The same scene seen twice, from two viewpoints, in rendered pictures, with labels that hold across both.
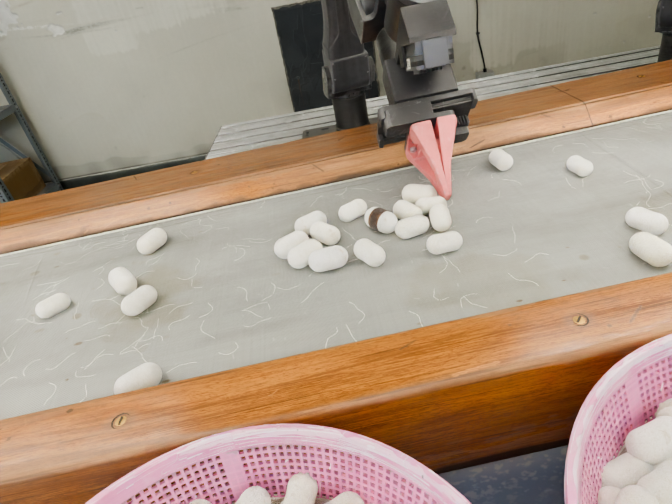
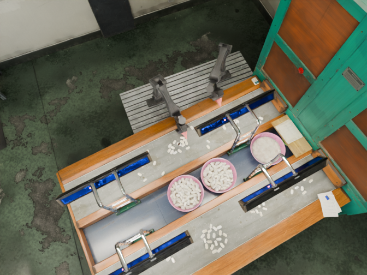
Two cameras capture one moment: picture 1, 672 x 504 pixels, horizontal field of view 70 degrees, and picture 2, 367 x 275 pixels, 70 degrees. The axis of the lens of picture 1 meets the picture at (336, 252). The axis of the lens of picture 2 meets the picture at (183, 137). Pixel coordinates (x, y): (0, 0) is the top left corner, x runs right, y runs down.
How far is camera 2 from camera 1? 172 cm
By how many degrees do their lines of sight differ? 38
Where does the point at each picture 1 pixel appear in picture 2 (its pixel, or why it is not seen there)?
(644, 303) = (206, 156)
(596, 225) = (203, 141)
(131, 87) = (20, 23)
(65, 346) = (149, 170)
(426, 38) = (184, 129)
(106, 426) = (165, 179)
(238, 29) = not seen: outside the picture
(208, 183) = (148, 138)
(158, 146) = (37, 43)
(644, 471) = (206, 171)
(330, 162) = (166, 130)
